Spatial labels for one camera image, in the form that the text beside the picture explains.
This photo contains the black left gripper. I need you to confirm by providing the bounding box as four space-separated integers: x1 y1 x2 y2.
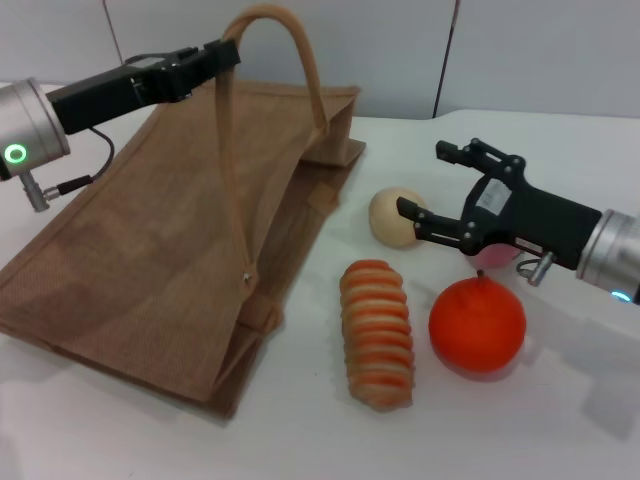
51 39 243 136

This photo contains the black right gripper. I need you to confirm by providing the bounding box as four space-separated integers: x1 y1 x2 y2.
396 137 604 270

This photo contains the round beige egg yolk pastry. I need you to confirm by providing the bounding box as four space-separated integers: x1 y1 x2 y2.
368 186 431 250

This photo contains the brown jute handbag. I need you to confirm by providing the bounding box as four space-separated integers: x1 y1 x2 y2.
0 3 369 419

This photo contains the pink toy peach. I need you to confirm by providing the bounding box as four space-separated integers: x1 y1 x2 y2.
464 243 519 272

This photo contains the orange toy fruit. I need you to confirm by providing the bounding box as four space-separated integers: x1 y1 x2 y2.
428 269 528 374

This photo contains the striped orange bread loaf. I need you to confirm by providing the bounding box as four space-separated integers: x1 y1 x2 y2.
339 258 417 413

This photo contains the silver plug with ring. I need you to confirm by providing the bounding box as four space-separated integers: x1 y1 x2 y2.
516 249 557 287

